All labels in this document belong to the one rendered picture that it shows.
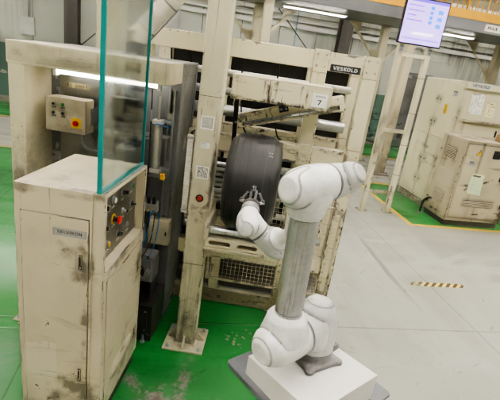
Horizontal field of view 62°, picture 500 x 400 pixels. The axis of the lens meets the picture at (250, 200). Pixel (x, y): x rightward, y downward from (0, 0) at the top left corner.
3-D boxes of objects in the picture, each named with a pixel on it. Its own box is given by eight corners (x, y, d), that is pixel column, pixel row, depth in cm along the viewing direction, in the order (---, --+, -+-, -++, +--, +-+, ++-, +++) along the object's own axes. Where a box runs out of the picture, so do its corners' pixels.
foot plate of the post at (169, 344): (161, 348, 276) (161, 344, 275) (171, 325, 301) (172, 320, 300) (201, 355, 275) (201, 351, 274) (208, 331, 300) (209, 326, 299)
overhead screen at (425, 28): (397, 42, 534) (408, -6, 516) (395, 42, 538) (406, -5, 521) (439, 48, 544) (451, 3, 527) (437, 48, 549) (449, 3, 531)
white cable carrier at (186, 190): (180, 211, 253) (187, 133, 238) (182, 209, 258) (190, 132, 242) (187, 213, 253) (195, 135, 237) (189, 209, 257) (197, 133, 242)
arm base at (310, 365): (351, 362, 173) (352, 350, 172) (308, 377, 162) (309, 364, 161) (322, 337, 188) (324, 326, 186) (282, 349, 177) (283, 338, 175)
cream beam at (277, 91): (229, 98, 254) (232, 73, 249) (234, 95, 277) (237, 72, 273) (328, 113, 252) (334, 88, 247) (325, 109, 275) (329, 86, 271)
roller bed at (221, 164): (198, 201, 290) (203, 159, 281) (202, 194, 304) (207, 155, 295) (227, 205, 290) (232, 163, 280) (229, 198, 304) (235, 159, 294)
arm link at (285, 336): (312, 362, 160) (270, 386, 146) (282, 339, 171) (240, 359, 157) (351, 169, 135) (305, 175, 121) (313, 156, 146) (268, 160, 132)
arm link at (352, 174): (327, 170, 158) (303, 172, 150) (366, 151, 145) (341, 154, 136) (338, 202, 156) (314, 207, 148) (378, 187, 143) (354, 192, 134)
